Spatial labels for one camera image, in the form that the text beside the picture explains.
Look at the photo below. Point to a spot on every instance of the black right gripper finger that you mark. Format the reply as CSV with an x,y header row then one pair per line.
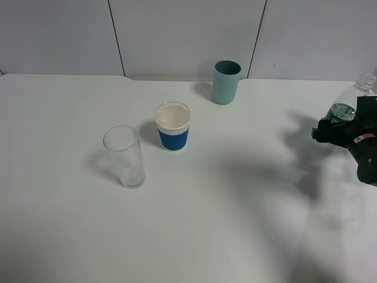
x,y
366,108
338,133

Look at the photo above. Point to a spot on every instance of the teal green plastic cup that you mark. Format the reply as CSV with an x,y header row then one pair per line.
x,y
225,81

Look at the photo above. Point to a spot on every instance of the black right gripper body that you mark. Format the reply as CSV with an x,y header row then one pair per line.
x,y
361,143

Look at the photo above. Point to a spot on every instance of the clear bottle green label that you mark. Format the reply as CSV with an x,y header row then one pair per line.
x,y
345,105

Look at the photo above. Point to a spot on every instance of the white cup blue sleeve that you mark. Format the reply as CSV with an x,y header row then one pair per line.
x,y
173,123

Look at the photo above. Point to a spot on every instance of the tall clear drinking glass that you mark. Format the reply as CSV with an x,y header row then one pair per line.
x,y
123,146

